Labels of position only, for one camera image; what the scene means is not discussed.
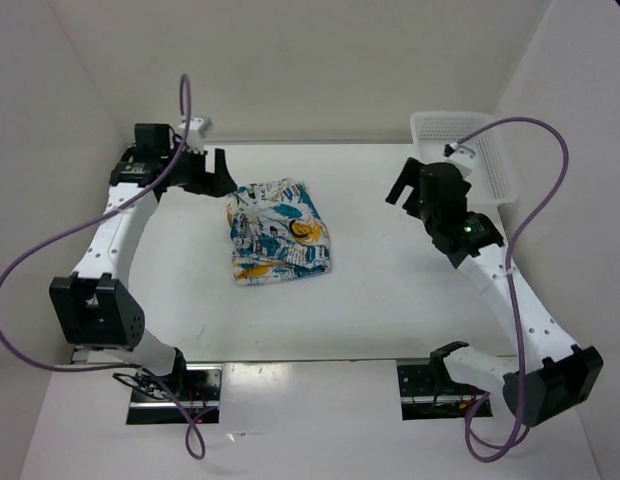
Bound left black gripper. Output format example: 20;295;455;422
163;142;238;198

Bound patterned white yellow teal shorts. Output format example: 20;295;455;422
225;178;332;286

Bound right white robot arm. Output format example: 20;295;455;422
386;158;604;427

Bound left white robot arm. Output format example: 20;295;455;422
49;117;237;400

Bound white plastic basket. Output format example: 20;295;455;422
410;111;519;206

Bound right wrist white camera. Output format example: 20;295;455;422
443;142;477;178

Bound wrist white camera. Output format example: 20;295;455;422
177;116;213;154
443;142;477;178

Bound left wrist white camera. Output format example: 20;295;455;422
177;116;213;154

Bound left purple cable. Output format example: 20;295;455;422
0;73;216;460

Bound purple cable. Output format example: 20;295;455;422
0;73;216;460
449;117;571;462

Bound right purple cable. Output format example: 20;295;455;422
449;117;571;462

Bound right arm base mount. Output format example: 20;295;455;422
396;359;484;421

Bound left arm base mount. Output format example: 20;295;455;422
113;363;224;426

